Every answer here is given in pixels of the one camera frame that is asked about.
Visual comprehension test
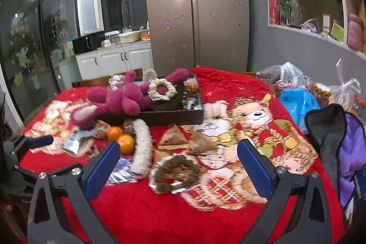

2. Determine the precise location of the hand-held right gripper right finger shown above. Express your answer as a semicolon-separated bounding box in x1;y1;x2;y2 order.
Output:
237;139;332;244

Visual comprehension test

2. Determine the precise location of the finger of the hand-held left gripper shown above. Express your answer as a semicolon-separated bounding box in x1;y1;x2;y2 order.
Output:
13;165;39;184
11;134;54;157

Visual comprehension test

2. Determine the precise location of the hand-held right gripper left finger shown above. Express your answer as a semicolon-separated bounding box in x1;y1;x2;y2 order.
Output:
27;141;121;244

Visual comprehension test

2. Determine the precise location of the triangular brown snack packet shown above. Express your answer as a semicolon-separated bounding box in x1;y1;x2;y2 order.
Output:
154;148;172;170
159;123;189;146
186;131;218;155

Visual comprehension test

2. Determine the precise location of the dark brown box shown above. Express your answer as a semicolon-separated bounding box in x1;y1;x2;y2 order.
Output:
96;74;205;127

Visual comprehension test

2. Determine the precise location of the lavender white crochet scrunchie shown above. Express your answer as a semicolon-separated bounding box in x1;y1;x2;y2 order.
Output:
110;74;125;87

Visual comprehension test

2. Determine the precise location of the cream crochet scrunchie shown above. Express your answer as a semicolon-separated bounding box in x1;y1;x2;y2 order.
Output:
147;79;178;102

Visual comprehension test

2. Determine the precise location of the grey furry scrunchie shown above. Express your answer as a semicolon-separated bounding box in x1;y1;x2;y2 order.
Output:
143;68;157;81

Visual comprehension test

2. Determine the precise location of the clear purple packet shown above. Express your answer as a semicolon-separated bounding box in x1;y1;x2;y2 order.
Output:
106;158;138;186

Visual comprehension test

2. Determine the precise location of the silver foil packet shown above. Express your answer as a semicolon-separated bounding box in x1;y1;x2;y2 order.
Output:
61;130;95;157

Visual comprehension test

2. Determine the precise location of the small triangular brown packet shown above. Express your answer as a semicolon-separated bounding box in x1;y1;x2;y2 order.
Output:
94;120;110;139

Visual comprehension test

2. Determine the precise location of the white furry headband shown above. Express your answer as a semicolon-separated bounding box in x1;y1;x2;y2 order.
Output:
131;119;153;180

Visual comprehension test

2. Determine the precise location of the red printed blanket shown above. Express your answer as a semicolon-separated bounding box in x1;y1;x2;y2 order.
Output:
17;67;348;244

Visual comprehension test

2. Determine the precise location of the brown braided scrunchie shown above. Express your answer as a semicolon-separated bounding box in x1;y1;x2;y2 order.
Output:
149;154;202;194

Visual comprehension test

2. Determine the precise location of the magenta plush bear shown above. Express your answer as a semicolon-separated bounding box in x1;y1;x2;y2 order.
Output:
70;68;190;130

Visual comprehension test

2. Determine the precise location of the wooden chair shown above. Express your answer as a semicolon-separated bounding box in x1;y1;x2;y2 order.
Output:
71;68;143;87

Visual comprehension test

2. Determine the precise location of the grey purple garment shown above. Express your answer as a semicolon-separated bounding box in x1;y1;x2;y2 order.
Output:
304;104;366;226

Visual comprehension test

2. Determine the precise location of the blue plastic bag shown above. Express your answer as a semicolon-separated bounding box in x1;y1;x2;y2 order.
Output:
279;88;322;133

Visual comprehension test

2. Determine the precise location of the glass sliding door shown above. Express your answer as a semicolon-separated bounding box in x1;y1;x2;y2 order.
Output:
0;0;81;130

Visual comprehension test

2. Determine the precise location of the jar with patterned lid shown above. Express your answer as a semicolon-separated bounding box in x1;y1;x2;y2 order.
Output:
312;82;332;99

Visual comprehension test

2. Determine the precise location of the black microwave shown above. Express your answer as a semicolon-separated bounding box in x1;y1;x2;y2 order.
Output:
71;30;106;55

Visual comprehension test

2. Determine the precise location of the white kitchen cabinet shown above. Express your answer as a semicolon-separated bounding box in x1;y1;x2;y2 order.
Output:
75;42;153;80

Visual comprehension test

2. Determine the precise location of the white plastic bag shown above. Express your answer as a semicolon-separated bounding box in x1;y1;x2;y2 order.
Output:
329;58;366;116

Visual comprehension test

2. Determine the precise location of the cream plastic basin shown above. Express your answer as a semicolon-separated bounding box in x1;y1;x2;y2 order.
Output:
118;31;140;44

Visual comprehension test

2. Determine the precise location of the silver double-door fridge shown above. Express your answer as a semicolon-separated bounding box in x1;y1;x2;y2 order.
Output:
144;0;250;73

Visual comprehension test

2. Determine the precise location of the dark kitchen window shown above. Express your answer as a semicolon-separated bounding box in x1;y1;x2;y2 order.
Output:
99;0;148;33

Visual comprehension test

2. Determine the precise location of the green card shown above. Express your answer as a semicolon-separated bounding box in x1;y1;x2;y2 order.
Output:
330;19;345;41

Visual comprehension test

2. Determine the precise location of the clear glass jar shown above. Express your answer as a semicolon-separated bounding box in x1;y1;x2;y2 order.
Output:
290;0;304;27

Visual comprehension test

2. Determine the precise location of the green box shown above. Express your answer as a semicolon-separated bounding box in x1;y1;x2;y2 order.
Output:
280;0;292;26

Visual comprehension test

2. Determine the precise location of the red gift box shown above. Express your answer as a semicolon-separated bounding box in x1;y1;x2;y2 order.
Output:
268;0;282;26

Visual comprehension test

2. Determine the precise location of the pink jar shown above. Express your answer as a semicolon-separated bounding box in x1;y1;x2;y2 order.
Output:
347;14;365;51

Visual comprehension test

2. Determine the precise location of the white charger cable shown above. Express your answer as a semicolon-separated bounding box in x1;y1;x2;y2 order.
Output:
300;18;319;32

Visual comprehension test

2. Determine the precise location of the small picture frame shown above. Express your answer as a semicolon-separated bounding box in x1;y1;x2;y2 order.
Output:
322;13;331;34

